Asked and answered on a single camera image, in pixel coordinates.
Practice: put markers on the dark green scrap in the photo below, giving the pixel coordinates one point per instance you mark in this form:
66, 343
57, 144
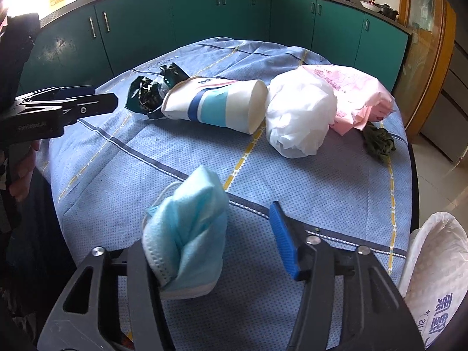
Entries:
378, 140

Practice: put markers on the white paper cup blue stripes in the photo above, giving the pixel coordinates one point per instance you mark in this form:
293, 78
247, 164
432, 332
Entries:
219, 102

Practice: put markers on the person's left hand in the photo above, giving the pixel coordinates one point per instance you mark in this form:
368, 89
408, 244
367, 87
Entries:
27, 175

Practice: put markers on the blue face mask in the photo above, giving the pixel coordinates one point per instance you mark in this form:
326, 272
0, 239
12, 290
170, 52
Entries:
190, 234

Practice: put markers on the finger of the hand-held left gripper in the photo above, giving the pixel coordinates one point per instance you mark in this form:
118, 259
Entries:
78, 91
98, 102

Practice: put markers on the pink plastic bag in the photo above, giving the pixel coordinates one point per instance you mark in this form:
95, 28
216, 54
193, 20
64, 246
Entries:
358, 91

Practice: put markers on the white bowl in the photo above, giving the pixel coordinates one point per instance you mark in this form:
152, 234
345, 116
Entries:
369, 5

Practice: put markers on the dark green foil wrapper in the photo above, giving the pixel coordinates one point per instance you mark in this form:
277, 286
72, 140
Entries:
144, 98

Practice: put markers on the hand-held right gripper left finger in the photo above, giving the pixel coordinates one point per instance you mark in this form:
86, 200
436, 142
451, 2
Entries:
142, 281

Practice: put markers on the wood framed glass sliding door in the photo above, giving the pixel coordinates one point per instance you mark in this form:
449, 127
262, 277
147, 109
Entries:
424, 44

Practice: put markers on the white bag lined bin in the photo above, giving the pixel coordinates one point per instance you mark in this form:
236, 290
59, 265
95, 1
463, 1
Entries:
431, 289

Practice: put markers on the blue cloth covered table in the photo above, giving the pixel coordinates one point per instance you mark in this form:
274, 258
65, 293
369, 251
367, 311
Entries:
182, 153

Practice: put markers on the white plastic bag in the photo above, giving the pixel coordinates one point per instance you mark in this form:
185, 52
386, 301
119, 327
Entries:
299, 117

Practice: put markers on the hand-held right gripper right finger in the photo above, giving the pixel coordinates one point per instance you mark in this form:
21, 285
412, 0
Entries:
285, 241

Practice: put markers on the black pot with lid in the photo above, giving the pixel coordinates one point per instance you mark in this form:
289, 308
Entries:
387, 11

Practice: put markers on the teal lower cabinets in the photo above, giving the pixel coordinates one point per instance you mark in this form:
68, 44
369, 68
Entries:
219, 18

